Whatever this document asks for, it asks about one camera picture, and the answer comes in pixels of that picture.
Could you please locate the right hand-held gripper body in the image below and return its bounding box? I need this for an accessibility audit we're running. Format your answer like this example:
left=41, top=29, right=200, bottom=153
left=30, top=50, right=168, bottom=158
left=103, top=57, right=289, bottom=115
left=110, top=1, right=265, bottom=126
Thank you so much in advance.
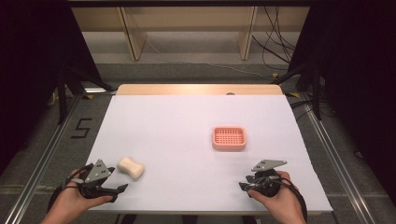
left=248, top=159, right=289, bottom=199

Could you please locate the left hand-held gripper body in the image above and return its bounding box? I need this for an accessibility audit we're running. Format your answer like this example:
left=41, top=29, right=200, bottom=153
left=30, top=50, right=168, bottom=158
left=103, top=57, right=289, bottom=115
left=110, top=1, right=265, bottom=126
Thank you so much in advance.
left=77, top=159, right=115, bottom=200

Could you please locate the cream soap bar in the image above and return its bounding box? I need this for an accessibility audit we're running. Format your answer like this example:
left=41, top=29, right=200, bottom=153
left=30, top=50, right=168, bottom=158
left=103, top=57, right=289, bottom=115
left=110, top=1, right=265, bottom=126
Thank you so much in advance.
left=116, top=156, right=146, bottom=181

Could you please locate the pink soap dish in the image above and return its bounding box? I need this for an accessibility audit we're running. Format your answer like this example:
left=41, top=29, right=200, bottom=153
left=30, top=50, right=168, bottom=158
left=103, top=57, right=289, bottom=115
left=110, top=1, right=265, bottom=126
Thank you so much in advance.
left=211, top=125, right=248, bottom=153

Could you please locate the person's right hand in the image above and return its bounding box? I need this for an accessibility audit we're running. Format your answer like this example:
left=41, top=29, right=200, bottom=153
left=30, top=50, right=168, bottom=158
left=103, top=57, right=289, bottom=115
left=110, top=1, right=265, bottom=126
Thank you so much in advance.
left=247, top=170, right=307, bottom=222

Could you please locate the person's left hand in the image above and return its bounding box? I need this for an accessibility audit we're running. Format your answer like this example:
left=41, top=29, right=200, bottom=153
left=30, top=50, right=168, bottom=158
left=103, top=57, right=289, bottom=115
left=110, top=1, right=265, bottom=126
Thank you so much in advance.
left=43, top=168, right=114, bottom=223

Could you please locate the white table sheet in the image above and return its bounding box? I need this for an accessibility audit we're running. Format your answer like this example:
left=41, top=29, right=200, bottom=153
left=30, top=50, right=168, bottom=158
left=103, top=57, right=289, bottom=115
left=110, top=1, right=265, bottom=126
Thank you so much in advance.
left=86, top=94, right=334, bottom=217

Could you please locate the black metal stand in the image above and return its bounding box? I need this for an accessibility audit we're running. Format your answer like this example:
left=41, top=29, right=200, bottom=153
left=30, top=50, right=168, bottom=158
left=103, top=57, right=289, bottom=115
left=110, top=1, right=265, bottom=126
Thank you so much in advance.
left=273, top=59, right=324, bottom=121
left=56, top=64, right=116, bottom=126

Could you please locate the dark curtain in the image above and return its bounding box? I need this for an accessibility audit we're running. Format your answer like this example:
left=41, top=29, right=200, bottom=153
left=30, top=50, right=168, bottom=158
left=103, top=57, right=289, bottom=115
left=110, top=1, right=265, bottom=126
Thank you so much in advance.
left=0, top=0, right=104, bottom=176
left=288, top=0, right=396, bottom=208

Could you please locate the light wooden shelf unit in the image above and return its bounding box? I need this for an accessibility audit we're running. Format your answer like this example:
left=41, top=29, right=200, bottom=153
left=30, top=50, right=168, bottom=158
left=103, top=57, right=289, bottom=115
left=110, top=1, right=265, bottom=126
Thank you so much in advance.
left=70, top=5, right=312, bottom=63

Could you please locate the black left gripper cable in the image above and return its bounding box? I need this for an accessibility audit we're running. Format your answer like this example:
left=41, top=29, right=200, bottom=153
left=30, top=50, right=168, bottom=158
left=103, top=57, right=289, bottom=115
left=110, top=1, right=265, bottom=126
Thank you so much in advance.
left=47, top=163, right=95, bottom=213

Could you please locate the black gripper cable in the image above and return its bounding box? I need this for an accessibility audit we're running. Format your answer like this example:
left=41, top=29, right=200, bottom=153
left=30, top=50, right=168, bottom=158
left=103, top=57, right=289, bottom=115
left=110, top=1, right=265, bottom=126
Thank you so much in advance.
left=248, top=175, right=309, bottom=224
left=47, top=163, right=95, bottom=213

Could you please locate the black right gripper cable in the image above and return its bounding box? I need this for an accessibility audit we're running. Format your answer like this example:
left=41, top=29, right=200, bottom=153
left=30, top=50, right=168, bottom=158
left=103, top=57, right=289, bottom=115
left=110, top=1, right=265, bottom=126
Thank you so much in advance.
left=248, top=175, right=309, bottom=224

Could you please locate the aluminium floor rail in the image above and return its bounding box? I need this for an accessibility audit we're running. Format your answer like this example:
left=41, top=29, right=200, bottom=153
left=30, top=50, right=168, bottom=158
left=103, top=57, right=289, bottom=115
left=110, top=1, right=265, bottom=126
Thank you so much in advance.
left=297, top=92, right=379, bottom=224
left=2, top=88, right=108, bottom=224

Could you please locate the black floor cable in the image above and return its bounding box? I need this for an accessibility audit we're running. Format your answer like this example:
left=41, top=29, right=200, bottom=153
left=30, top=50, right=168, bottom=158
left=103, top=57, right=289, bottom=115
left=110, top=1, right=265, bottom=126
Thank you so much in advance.
left=289, top=98, right=337, bottom=123

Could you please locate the thin white floor cable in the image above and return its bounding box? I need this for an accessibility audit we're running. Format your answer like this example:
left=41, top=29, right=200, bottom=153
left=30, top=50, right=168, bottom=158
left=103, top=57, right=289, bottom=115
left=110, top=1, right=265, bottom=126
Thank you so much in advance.
left=145, top=38, right=276, bottom=82

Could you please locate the bundle of black cables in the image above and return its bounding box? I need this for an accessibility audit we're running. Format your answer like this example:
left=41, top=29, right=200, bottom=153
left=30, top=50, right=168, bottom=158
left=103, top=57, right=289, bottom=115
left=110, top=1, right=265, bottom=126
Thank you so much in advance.
left=251, top=5, right=297, bottom=72

